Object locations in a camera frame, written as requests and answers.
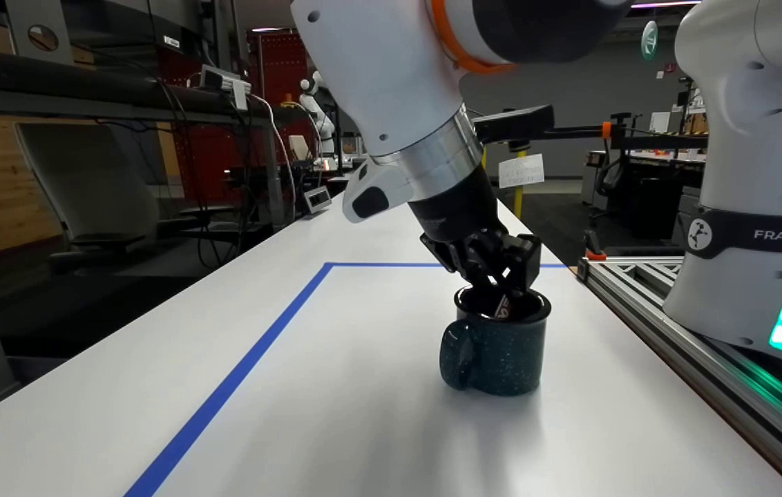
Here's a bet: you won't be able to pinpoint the white paper sign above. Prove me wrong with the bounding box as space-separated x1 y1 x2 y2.
493 152 547 193

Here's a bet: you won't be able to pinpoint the small grey display device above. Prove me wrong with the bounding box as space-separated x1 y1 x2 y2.
297 185 337 219

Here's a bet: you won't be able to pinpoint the white power box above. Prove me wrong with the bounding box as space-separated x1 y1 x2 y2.
195 62 253 114

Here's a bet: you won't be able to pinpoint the dark green speckled mug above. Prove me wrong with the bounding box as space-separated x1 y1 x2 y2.
437 284 555 400

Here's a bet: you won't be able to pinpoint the long black bar orange clamps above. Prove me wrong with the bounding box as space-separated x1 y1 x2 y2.
468 102 710 152

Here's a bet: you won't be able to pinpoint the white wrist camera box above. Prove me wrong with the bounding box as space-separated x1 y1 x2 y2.
339 157 424 228

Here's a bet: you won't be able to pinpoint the grey chair back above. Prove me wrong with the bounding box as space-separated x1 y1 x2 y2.
17 121 162 250

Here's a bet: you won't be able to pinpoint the aluminium rail frame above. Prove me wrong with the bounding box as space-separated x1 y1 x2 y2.
573 254 782 497

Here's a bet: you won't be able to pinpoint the red cabinet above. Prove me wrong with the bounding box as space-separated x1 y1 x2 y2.
249 26 305 116

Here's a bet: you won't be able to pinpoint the round teal wall clock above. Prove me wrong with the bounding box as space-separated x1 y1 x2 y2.
634 16 665 67

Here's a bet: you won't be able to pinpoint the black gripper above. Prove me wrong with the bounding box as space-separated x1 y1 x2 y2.
403 167 544 309

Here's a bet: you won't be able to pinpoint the blue tape line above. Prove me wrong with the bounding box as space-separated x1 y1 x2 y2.
122 261 569 497

